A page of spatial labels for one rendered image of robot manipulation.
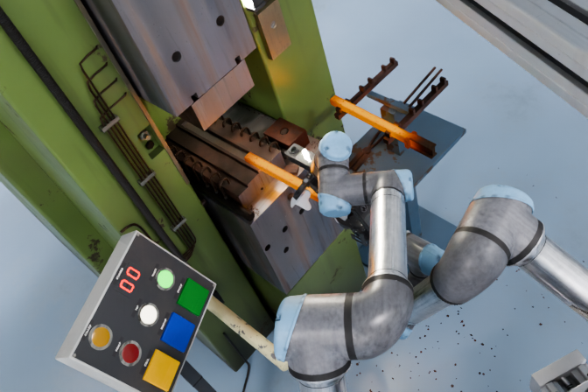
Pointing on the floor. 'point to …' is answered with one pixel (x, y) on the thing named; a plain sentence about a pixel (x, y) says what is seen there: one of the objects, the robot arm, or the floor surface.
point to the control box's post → (195, 379)
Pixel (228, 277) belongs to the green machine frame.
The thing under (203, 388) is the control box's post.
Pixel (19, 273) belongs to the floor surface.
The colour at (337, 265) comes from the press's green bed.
